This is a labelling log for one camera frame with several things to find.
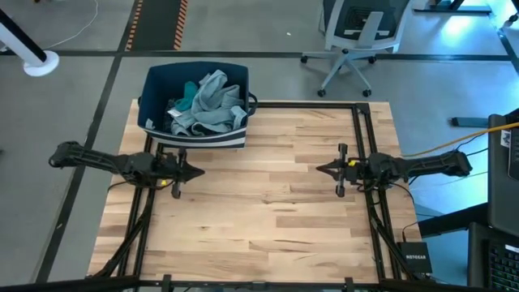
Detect black Netgear switch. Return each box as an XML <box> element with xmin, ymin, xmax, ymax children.
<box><xmin>396</xmin><ymin>241</ymin><xmax>434</xmax><ymax>275</ymax></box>

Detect white tower fan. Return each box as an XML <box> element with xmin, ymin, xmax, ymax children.
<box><xmin>0</xmin><ymin>7</ymin><xmax>60</xmax><ymax>78</ymax></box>

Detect yellow cable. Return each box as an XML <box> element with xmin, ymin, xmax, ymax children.
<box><xmin>401</xmin><ymin>121</ymin><xmax>519</xmax><ymax>158</ymax></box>

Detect teal garment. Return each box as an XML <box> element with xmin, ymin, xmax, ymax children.
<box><xmin>174</xmin><ymin>80</ymin><xmax>199</xmax><ymax>113</ymax></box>

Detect navy white striped fabric bin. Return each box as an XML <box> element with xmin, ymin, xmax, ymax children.
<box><xmin>136</xmin><ymin>61</ymin><xmax>260</xmax><ymax>149</ymax></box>

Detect grey desk foot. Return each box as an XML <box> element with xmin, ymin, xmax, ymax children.
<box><xmin>451</xmin><ymin>116</ymin><xmax>490</xmax><ymax>128</ymax></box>

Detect black desk beam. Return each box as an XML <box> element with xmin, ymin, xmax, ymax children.
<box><xmin>417</xmin><ymin>202</ymin><xmax>490</xmax><ymax>238</ymax></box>

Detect black backlit keyboard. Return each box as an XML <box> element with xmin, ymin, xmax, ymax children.
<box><xmin>466</xmin><ymin>221</ymin><xmax>519</xmax><ymax>292</ymax></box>

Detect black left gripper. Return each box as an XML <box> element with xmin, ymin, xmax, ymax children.
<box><xmin>156</xmin><ymin>147</ymin><xmax>206</xmax><ymax>200</ymax></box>

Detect black metal table frame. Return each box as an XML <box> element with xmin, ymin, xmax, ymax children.
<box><xmin>86</xmin><ymin>101</ymin><xmax>419</xmax><ymax>292</ymax></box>

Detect white floor cable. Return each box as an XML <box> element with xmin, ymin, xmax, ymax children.
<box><xmin>43</xmin><ymin>0</ymin><xmax>100</xmax><ymax>50</ymax></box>

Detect light blue jeans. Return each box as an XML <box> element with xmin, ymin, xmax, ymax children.
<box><xmin>169</xmin><ymin>69</ymin><xmax>248</xmax><ymax>137</ymax></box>

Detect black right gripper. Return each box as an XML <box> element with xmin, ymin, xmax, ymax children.
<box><xmin>315</xmin><ymin>142</ymin><xmax>371</xmax><ymax>199</ymax></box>

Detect white office chair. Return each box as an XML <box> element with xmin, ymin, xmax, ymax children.
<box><xmin>299</xmin><ymin>0</ymin><xmax>411</xmax><ymax>98</ymax></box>

